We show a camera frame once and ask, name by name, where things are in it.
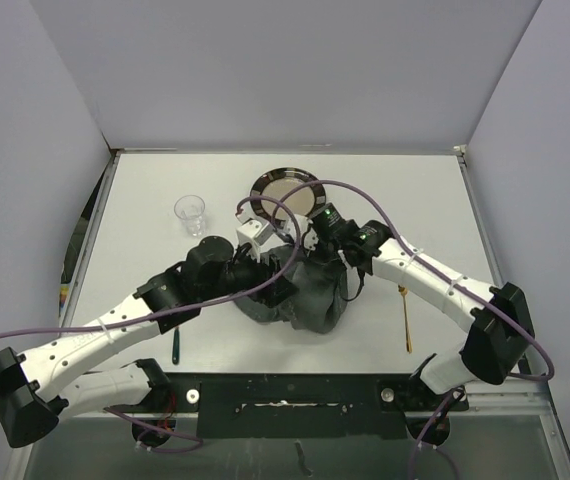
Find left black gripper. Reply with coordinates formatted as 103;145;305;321
199;241;297;307

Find gold spoon green handle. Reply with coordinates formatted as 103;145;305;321
171;327;181;365

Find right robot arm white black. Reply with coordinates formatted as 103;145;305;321
296;203;533;409

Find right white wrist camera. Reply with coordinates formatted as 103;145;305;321
281;214;318;251

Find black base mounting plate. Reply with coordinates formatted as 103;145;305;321
117;373;444;440

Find clear drinking glass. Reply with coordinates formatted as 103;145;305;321
174;195;206;237

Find gold fork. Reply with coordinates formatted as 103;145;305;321
398;285;413;354

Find grey cloth placemat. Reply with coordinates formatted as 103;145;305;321
234;250;348;334

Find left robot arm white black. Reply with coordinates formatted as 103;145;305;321
0;236;295;448

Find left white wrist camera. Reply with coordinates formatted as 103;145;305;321
236;219;273;251

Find aluminium frame rail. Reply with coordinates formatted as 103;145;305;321
23;372;550;417

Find dark rimmed dinner plate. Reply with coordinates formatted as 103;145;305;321
250;167;327;229

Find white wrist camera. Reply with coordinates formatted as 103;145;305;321
281;214;318;251
236;219;273;251

